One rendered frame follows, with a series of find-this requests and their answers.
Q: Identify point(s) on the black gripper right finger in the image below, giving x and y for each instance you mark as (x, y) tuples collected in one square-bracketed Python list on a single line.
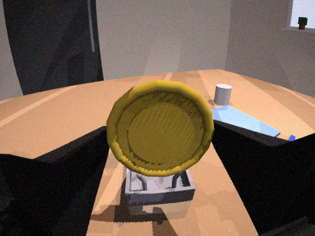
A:
[(268, 172)]

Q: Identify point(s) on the yellow plate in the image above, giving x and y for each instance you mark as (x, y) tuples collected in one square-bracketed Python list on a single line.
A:
[(160, 128)]

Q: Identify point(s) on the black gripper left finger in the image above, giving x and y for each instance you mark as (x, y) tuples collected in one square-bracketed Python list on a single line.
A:
[(58, 189)]

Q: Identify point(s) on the grey dish rack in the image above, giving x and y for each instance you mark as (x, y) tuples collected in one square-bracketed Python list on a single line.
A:
[(156, 190)]

